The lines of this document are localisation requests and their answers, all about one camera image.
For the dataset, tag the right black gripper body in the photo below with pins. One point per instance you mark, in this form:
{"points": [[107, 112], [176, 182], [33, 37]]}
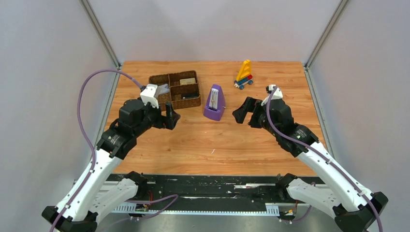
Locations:
{"points": [[254, 116]]}

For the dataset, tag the left aluminium frame post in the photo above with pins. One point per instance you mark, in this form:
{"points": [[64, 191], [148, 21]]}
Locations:
{"points": [[100, 32]]}

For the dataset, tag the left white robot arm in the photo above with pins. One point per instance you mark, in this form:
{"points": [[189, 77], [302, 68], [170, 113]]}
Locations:
{"points": [[81, 210]]}

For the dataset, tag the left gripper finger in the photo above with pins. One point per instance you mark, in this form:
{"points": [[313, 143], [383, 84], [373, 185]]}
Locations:
{"points": [[169, 111], [171, 121]]}

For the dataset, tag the grey card in basket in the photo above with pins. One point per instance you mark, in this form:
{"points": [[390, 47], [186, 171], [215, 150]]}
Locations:
{"points": [[163, 89]]}

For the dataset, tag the purple metronome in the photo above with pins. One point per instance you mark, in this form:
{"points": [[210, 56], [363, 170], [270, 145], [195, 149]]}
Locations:
{"points": [[215, 104]]}

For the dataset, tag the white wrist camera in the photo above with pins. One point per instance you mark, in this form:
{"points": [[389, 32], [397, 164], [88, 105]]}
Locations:
{"points": [[274, 93], [149, 95]]}

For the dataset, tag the colourful toy block car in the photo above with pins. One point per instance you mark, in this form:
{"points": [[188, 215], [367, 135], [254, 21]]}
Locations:
{"points": [[244, 76]]}

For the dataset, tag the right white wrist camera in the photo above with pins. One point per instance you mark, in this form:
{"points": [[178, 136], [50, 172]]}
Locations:
{"points": [[274, 93]]}

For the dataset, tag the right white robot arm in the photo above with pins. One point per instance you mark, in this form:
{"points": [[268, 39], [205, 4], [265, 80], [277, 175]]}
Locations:
{"points": [[352, 206]]}

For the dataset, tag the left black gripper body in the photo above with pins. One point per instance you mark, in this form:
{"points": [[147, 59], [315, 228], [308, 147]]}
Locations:
{"points": [[163, 118]]}

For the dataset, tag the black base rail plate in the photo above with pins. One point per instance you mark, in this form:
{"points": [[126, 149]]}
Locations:
{"points": [[217, 193]]}

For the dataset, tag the right aluminium frame post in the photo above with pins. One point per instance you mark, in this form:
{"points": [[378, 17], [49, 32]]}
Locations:
{"points": [[328, 29]]}

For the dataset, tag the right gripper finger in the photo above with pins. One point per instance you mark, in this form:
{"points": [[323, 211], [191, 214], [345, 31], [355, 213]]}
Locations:
{"points": [[249, 104], [240, 114]]}

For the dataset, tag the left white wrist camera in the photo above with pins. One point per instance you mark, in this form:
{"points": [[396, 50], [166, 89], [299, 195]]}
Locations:
{"points": [[149, 95]]}

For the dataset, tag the beige card in basket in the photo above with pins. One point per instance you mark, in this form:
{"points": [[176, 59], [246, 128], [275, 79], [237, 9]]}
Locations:
{"points": [[187, 81]]}

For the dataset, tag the aluminium frame post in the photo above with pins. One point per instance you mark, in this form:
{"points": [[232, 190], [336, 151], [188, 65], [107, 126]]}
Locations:
{"points": [[328, 29], [100, 32]]}

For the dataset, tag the brown wicker divided basket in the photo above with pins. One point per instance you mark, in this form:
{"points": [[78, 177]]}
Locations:
{"points": [[176, 90]]}

